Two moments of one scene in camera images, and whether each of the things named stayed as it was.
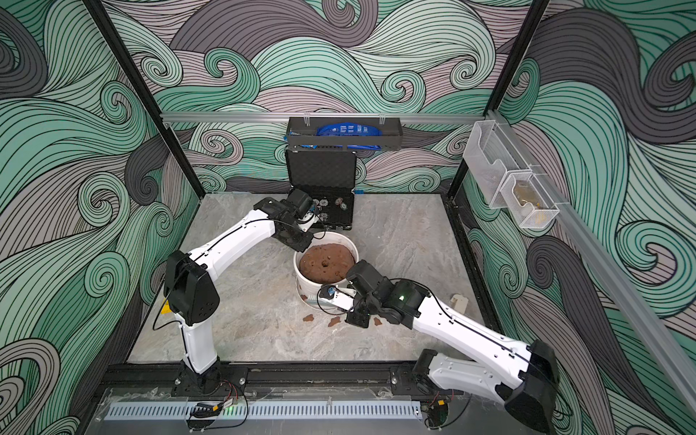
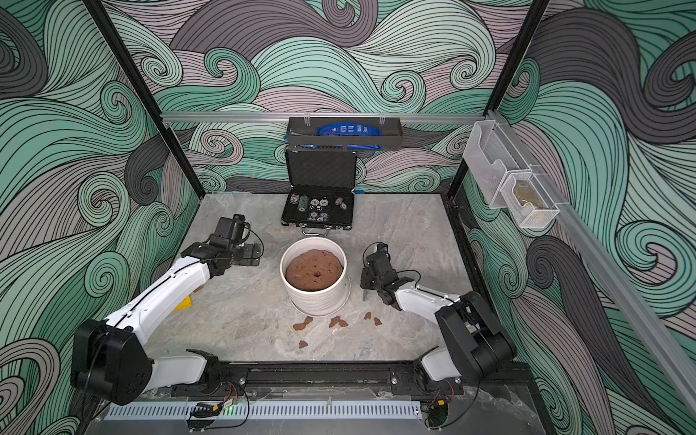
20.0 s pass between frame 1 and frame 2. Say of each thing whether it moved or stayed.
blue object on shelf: stayed
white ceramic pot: moved
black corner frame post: stayed
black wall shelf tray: stayed
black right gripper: moved
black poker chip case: stayed
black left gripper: moved
